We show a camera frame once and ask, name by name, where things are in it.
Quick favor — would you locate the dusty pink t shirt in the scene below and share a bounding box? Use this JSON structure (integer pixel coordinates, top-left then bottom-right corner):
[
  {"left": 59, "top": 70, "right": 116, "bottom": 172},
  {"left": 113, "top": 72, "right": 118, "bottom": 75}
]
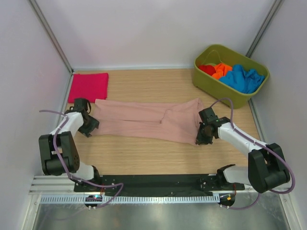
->
[{"left": 92, "top": 98, "right": 204, "bottom": 145}]

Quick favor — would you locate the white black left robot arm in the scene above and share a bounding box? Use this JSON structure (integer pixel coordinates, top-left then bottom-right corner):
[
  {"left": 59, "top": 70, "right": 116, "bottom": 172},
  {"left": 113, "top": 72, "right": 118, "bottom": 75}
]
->
[{"left": 38, "top": 98, "right": 102, "bottom": 192}]

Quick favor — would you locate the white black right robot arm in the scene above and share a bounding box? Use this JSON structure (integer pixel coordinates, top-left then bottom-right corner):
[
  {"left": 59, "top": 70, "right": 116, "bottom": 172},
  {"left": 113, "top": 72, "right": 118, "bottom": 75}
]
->
[{"left": 196, "top": 107, "right": 291, "bottom": 194}]

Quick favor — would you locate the folded magenta t shirt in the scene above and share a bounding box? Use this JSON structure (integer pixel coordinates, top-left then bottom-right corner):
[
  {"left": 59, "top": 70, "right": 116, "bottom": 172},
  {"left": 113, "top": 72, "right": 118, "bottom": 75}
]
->
[{"left": 68, "top": 73, "right": 109, "bottom": 104}]

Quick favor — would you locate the red t shirt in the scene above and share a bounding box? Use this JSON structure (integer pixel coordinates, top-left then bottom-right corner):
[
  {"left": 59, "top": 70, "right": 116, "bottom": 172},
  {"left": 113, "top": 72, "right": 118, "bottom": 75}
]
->
[{"left": 198, "top": 65, "right": 216, "bottom": 76}]

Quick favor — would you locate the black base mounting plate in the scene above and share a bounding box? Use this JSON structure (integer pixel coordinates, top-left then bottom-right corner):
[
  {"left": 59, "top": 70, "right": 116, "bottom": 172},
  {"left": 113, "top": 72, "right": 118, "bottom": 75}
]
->
[{"left": 73, "top": 174, "right": 245, "bottom": 197}]

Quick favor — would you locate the orange t shirt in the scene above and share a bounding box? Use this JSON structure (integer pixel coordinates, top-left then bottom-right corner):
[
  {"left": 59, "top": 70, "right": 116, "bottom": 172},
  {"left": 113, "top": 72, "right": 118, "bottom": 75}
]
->
[{"left": 212, "top": 63, "right": 233, "bottom": 80}]

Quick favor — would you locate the blue t shirt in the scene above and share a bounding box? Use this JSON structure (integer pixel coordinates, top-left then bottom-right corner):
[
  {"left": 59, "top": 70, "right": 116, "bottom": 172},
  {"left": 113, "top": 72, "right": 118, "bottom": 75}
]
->
[{"left": 219, "top": 64, "right": 265, "bottom": 94}]

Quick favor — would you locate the olive green plastic bin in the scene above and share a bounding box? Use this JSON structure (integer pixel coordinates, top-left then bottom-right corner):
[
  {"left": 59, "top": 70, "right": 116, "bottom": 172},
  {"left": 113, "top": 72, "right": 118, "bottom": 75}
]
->
[{"left": 192, "top": 44, "right": 270, "bottom": 109}]

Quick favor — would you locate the white slotted cable duct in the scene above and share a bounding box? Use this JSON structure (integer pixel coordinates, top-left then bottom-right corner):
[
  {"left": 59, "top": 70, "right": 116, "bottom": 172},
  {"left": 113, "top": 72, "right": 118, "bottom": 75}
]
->
[{"left": 40, "top": 194, "right": 220, "bottom": 205}]

